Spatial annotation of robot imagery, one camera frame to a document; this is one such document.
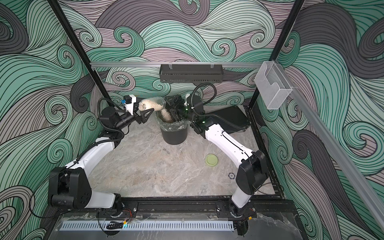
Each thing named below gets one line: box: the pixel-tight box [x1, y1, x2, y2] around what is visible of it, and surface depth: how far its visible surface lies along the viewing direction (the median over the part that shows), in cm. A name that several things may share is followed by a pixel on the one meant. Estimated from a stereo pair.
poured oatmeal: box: [160, 108, 174, 123], surface depth 93 cm
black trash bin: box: [160, 125, 188, 145], surface depth 103 cm
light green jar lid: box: [205, 153, 219, 167], surface depth 92 cm
